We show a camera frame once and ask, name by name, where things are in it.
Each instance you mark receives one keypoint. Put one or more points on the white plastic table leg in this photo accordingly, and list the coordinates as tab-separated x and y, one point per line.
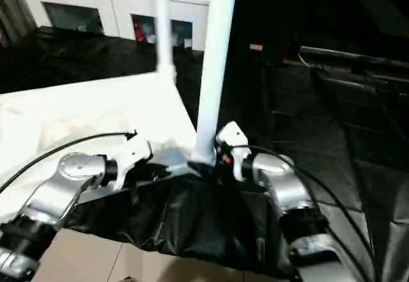
164	23
217	55

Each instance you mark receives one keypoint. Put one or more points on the red bottle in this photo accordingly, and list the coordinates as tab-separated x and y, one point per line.
139	32

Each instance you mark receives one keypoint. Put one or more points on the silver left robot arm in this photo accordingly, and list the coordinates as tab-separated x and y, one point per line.
60	186

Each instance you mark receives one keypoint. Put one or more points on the white plastic table top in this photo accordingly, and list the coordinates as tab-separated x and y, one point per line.
80	109

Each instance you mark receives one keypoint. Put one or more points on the small gold label plate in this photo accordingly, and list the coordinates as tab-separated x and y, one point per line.
256	47

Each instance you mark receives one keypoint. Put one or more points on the grey curtain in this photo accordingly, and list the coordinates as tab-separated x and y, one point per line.
16	7

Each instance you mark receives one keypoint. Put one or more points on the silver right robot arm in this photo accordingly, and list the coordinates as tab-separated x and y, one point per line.
287	186

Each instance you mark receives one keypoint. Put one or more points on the black work mat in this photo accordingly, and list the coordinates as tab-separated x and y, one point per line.
319	167

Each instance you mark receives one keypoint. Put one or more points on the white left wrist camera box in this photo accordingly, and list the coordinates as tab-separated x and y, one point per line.
132	157

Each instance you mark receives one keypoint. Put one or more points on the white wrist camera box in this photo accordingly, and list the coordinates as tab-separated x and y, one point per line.
132	157
234	138

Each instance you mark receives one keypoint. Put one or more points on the white sideboard cabinet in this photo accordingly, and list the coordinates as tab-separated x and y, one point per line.
96	7

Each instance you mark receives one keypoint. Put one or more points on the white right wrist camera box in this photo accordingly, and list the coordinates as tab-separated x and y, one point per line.
234	138

